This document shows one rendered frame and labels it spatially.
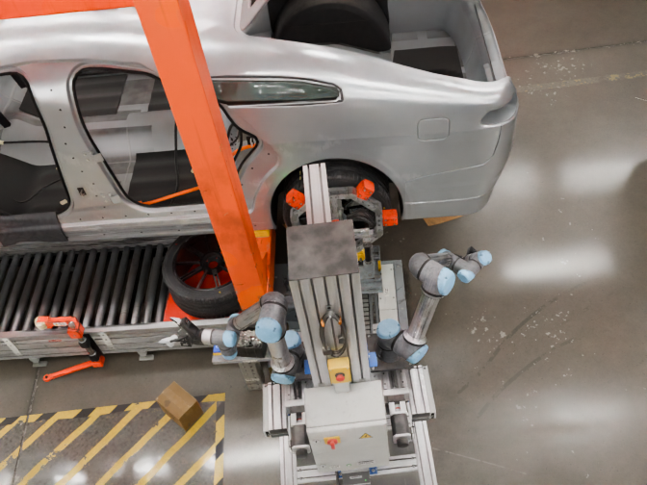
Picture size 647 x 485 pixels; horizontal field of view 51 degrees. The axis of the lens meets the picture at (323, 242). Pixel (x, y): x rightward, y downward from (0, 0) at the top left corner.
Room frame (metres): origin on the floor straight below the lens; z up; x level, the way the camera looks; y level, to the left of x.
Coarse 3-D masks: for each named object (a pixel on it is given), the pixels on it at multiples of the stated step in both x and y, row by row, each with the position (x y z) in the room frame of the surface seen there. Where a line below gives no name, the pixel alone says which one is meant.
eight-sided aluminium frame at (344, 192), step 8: (328, 192) 2.67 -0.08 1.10; (336, 192) 2.64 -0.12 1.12; (344, 192) 2.63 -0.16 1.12; (352, 192) 2.62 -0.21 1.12; (360, 200) 2.60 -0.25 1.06; (368, 200) 2.61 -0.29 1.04; (376, 200) 2.65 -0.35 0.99; (304, 208) 2.64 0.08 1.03; (368, 208) 2.60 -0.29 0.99; (376, 208) 2.59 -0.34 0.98; (296, 216) 2.64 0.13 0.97; (376, 216) 2.59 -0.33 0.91; (296, 224) 2.65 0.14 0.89; (376, 224) 2.59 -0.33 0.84; (376, 232) 2.59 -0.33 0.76; (360, 240) 2.65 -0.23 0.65; (360, 248) 2.61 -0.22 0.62
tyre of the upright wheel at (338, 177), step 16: (320, 160) 2.87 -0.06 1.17; (336, 160) 2.84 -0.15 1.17; (352, 160) 2.84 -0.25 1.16; (288, 176) 2.92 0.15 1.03; (336, 176) 2.71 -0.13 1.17; (352, 176) 2.71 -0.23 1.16; (368, 176) 2.74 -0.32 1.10; (384, 176) 2.84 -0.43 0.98; (304, 192) 2.72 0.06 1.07; (384, 192) 2.69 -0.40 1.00; (288, 208) 2.74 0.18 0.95; (384, 208) 2.67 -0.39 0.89; (288, 224) 2.74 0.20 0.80
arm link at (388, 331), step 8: (384, 320) 1.79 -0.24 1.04; (392, 320) 1.78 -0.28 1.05; (376, 328) 1.76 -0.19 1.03; (384, 328) 1.75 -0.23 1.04; (392, 328) 1.74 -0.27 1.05; (400, 328) 1.73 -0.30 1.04; (384, 336) 1.70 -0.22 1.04; (392, 336) 1.70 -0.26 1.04; (384, 344) 1.70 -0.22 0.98; (392, 344) 1.67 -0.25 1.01
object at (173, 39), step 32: (160, 0) 2.25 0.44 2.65; (160, 32) 2.26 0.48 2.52; (192, 32) 2.32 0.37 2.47; (160, 64) 2.26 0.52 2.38; (192, 64) 2.25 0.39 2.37; (192, 96) 2.25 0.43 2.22; (192, 128) 2.26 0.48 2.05; (224, 128) 2.40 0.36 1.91; (192, 160) 2.26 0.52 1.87; (224, 160) 2.25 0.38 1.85; (224, 192) 2.25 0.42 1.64; (224, 224) 2.26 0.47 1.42; (224, 256) 2.26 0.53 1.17; (256, 256) 2.31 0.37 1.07; (256, 288) 2.25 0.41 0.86
